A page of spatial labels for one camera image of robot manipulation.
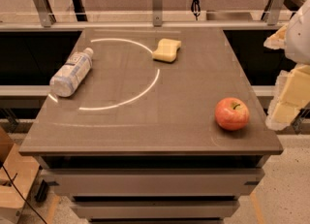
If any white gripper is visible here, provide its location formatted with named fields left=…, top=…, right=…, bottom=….
left=263, top=0, right=310, bottom=131

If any clear plastic water bottle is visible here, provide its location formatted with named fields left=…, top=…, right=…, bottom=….
left=49, top=48, right=94, bottom=97

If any red apple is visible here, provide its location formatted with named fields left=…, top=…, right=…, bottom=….
left=214, top=97, right=250, bottom=131

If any yellow sponge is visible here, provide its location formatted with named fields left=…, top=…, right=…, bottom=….
left=152, top=39, right=181, bottom=63

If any grey table drawer unit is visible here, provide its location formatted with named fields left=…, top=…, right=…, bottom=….
left=42, top=168, right=264, bottom=224

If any cardboard box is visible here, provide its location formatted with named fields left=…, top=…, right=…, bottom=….
left=0, top=127, right=39, bottom=224

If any horizontal metal rail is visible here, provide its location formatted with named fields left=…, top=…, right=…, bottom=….
left=0, top=21, right=286, bottom=31

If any right metal railing post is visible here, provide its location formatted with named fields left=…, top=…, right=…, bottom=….
left=265, top=0, right=285, bottom=25

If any metal railing post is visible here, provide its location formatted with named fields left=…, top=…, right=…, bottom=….
left=33, top=0, right=55, bottom=27
left=152, top=0, right=163, bottom=27
left=265, top=0, right=285, bottom=25

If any middle metal railing post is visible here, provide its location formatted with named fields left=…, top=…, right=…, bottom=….
left=152, top=0, right=163, bottom=27

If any left metal railing post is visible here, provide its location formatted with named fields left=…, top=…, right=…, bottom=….
left=33, top=0, right=55, bottom=27

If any black floor cable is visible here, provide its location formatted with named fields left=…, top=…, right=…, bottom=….
left=0, top=162, right=48, bottom=224

